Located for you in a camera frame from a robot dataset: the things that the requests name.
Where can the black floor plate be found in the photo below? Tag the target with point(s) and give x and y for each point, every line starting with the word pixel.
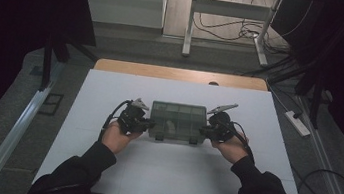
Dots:
pixel 51 104

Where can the black metal stand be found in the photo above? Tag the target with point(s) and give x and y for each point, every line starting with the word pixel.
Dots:
pixel 316 102
pixel 46 67

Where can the dark clear plastic compartment box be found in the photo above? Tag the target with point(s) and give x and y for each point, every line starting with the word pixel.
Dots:
pixel 187 116

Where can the person's left hand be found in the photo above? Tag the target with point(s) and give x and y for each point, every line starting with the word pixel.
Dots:
pixel 117 138

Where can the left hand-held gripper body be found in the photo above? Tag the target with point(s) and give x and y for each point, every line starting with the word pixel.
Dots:
pixel 132 118

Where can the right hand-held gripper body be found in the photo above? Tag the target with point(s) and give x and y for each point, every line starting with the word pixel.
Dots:
pixel 221 128

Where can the person's right hand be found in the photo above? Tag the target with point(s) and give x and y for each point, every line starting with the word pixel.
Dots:
pixel 233 150

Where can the black plug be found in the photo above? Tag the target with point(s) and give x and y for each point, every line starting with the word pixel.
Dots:
pixel 297 115

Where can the wooden table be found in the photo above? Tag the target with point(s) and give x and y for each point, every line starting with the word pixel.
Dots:
pixel 179 74

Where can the white desk frame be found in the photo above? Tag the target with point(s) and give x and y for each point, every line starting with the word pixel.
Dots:
pixel 230 9

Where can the white power strip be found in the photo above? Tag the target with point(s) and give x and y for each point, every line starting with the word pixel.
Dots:
pixel 297 124

